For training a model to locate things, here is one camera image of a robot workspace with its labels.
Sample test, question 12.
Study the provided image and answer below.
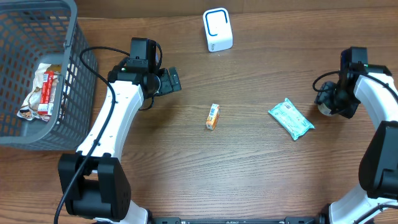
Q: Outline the teal white tissue pack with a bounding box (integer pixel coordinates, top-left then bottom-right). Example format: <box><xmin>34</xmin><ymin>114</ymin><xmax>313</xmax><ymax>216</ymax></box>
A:
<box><xmin>268</xmin><ymin>98</ymin><xmax>315</xmax><ymax>141</ymax></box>

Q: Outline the grey plastic basket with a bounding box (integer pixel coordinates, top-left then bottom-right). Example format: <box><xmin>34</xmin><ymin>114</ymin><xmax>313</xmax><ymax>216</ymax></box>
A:
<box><xmin>1</xmin><ymin>0</ymin><xmax>96</xmax><ymax>151</ymax></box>

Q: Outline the white barcode scanner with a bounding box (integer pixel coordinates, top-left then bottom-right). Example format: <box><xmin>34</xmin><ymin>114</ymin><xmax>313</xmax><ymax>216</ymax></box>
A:
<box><xmin>203</xmin><ymin>7</ymin><xmax>233</xmax><ymax>52</ymax></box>

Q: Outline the white crumpled snack wrapper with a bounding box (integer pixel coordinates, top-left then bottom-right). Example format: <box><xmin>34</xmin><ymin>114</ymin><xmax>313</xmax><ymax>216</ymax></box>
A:
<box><xmin>17</xmin><ymin>63</ymin><xmax>62</xmax><ymax>122</ymax></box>

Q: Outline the small orange box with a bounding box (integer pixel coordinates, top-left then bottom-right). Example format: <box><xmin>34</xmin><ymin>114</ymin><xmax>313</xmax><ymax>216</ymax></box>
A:
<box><xmin>206</xmin><ymin>103</ymin><xmax>220</xmax><ymax>130</ymax></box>

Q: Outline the red snack bar box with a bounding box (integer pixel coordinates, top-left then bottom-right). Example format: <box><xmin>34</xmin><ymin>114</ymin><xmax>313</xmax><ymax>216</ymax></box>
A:
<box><xmin>37</xmin><ymin>71</ymin><xmax>55</xmax><ymax>114</ymax></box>

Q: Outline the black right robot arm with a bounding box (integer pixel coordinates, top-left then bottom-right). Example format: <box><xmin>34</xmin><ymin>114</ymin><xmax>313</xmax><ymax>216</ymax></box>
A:
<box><xmin>314</xmin><ymin>63</ymin><xmax>397</xmax><ymax>223</ymax></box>

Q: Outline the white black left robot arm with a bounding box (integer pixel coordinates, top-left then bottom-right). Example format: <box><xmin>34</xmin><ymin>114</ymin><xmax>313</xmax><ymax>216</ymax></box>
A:
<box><xmin>54</xmin><ymin>58</ymin><xmax>181</xmax><ymax>223</ymax></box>

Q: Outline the green lid jar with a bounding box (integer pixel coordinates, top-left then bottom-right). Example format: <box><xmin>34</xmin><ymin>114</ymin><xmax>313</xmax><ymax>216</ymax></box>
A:
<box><xmin>318</xmin><ymin>103</ymin><xmax>333</xmax><ymax>116</ymax></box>

